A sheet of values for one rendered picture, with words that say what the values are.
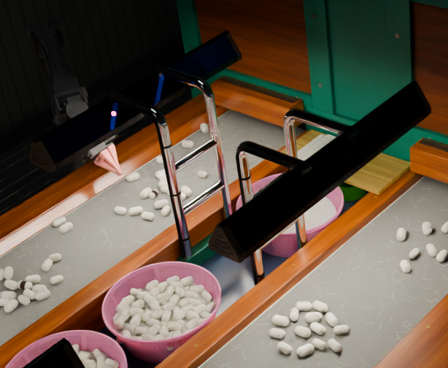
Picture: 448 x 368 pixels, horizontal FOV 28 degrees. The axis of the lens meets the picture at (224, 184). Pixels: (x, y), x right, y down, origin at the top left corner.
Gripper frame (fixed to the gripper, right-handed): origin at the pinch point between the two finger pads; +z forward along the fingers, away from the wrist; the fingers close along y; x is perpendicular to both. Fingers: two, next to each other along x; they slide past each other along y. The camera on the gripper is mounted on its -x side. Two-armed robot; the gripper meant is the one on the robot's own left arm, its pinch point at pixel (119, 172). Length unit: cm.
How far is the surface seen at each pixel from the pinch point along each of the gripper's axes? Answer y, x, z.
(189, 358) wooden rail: -34, -36, 48
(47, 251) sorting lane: -27.2, 4.4, 6.3
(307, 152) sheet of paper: 37.7, -18.4, 26.9
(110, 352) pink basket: -41, -23, 37
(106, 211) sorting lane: -7.5, 4.9, 5.8
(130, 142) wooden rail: 17.0, 14.5, -8.6
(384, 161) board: 45, -31, 41
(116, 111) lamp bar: -7.6, -31.0, -5.6
